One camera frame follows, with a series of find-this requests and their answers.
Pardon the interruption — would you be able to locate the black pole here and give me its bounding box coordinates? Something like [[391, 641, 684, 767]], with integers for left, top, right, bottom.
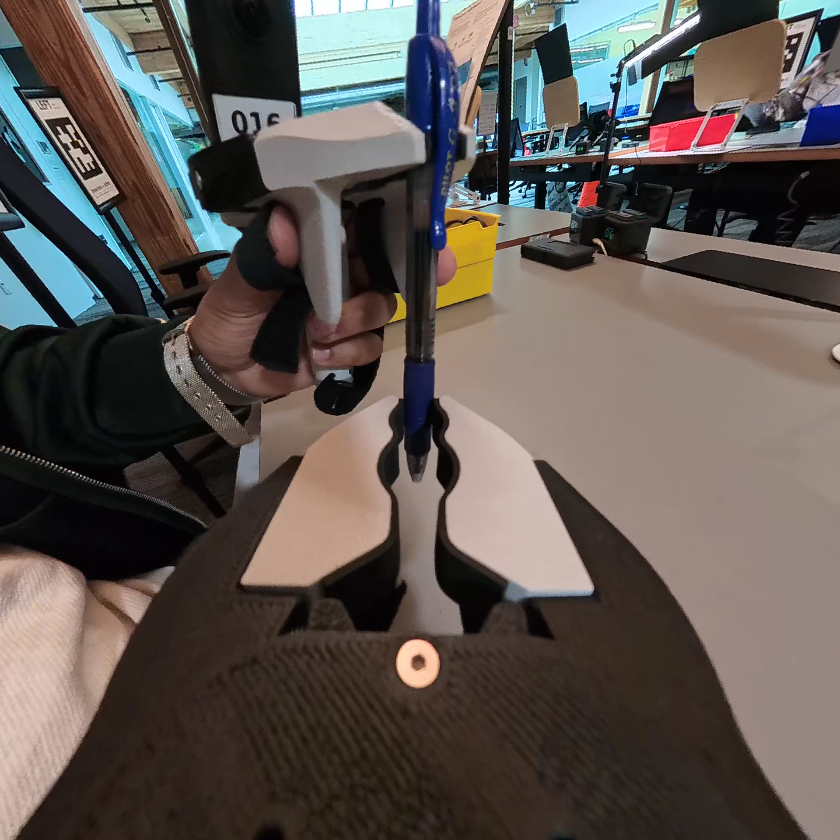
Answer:
[[497, 26, 514, 204]]

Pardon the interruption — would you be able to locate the black framed marker sign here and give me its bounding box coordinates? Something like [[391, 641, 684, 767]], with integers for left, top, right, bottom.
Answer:
[[781, 10, 824, 86], [14, 87, 127, 214]]

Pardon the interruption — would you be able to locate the red storage bin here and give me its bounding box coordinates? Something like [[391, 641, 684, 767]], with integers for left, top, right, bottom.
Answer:
[[648, 118, 739, 152]]

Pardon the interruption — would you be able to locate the dark green jacket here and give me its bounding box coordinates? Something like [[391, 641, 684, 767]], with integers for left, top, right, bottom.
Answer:
[[0, 315, 211, 581]]

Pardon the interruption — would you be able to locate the tan backed monitor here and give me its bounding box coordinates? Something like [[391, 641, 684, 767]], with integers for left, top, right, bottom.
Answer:
[[692, 20, 788, 148], [533, 23, 581, 155]]

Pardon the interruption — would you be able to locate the blue pen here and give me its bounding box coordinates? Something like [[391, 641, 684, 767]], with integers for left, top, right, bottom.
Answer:
[[402, 0, 463, 485]]

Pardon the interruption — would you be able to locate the black desk mat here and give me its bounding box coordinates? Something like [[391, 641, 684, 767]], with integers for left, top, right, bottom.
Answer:
[[659, 249, 840, 312]]

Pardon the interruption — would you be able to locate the person's left hand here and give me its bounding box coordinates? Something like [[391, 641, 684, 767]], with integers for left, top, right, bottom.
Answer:
[[187, 203, 460, 401]]

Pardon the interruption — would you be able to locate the person's left forearm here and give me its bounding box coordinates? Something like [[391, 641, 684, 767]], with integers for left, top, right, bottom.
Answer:
[[0, 315, 217, 475]]

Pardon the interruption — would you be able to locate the light bar on black stand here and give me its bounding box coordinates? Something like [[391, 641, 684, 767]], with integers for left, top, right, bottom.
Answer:
[[607, 13, 703, 191]]

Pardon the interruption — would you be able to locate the grey mesh watch band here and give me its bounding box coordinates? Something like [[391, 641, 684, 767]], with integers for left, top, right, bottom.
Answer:
[[162, 318, 258, 448]]

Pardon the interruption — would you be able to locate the black office chair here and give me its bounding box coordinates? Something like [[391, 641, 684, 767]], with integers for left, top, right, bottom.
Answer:
[[0, 141, 231, 329]]

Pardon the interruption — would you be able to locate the yellow plastic bin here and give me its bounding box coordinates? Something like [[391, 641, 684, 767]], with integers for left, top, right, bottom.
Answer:
[[387, 206, 501, 324]]

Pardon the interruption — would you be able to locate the flat black device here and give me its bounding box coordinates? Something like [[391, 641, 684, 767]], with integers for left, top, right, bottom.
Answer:
[[520, 239, 596, 269]]

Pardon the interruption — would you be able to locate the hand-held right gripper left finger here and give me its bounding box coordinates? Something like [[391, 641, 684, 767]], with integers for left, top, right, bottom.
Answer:
[[239, 395, 403, 592]]

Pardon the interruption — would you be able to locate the wooden post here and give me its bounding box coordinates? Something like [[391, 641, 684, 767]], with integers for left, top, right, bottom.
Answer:
[[0, 0, 211, 277]]

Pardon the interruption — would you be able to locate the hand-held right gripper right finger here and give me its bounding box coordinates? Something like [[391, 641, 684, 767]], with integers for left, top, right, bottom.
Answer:
[[433, 395, 597, 605]]

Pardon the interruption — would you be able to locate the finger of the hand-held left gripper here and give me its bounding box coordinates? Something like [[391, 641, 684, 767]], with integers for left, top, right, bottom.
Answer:
[[252, 101, 429, 327], [449, 121, 476, 182]]

